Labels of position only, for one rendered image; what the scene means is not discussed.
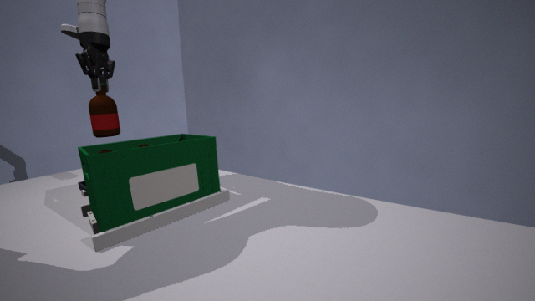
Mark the brown glass bottle with red label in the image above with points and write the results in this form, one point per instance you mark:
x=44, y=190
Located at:
x=104, y=115

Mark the grey flat bar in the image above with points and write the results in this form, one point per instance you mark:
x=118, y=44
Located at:
x=102, y=240

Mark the dark green crate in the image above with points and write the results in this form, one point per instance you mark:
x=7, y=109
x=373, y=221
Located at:
x=128, y=184

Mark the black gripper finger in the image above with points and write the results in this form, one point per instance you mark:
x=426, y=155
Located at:
x=92, y=72
x=104, y=77

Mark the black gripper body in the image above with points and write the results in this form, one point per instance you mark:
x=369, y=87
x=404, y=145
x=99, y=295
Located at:
x=95, y=42

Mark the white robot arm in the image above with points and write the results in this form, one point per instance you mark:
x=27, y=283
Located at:
x=92, y=18

